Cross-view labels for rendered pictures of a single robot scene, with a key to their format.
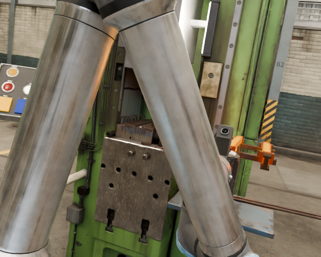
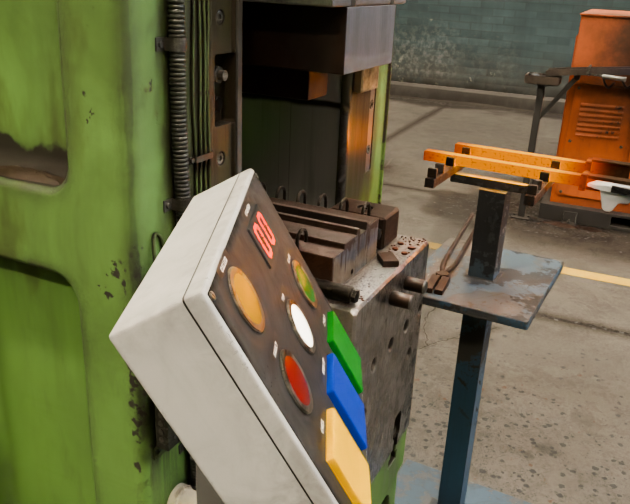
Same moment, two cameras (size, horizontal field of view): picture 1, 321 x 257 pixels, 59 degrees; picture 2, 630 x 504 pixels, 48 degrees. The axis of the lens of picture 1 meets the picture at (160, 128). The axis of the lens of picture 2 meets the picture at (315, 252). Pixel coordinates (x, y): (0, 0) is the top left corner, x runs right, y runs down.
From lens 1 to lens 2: 1.86 m
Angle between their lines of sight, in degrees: 80
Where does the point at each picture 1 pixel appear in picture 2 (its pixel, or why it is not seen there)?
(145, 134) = (370, 241)
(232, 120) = (378, 123)
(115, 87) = (220, 149)
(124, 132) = (343, 269)
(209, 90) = (372, 72)
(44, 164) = not seen: outside the picture
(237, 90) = not seen: hidden behind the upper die
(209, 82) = not seen: hidden behind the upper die
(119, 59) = (221, 41)
